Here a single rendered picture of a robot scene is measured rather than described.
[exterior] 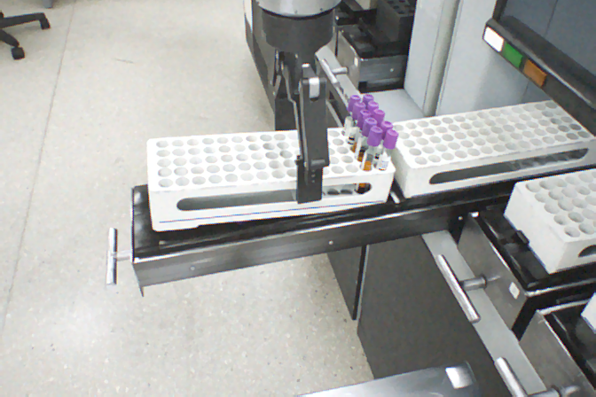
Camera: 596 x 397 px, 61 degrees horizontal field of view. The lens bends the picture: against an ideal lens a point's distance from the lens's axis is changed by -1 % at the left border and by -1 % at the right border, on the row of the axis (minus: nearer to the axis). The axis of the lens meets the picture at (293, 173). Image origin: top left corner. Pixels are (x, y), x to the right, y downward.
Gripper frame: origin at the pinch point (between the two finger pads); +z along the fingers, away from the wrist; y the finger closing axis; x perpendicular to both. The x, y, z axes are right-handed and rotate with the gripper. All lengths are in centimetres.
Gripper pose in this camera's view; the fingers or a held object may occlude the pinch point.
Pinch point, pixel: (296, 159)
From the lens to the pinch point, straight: 64.0
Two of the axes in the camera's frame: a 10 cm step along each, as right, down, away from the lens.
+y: 2.4, 6.3, -7.4
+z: 0.0, 7.6, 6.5
